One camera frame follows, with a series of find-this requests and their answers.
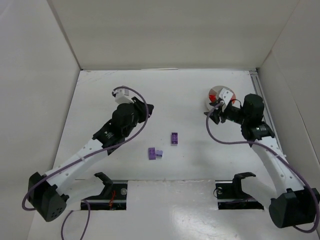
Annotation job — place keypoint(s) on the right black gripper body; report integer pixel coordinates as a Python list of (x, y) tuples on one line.
[(216, 115)]

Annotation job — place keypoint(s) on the large red lego brick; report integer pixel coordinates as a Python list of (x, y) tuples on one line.
[(212, 98)]

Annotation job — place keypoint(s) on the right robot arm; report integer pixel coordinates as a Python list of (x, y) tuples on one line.
[(292, 202)]

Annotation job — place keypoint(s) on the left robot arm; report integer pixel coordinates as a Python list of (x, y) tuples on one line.
[(50, 193)]

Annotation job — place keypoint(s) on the white round divided container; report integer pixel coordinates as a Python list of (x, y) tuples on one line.
[(214, 91)]

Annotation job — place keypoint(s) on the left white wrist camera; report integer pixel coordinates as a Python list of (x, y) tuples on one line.
[(121, 96)]

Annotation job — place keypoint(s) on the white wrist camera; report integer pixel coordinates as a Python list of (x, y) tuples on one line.
[(121, 96), (226, 95)]

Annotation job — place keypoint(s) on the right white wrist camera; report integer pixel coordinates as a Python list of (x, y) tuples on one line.
[(226, 95)]

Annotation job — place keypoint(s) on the aluminium rail on right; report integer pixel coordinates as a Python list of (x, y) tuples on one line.
[(267, 115)]

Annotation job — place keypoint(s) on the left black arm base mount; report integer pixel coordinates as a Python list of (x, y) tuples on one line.
[(113, 196)]

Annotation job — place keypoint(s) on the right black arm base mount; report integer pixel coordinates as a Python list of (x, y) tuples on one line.
[(230, 195)]

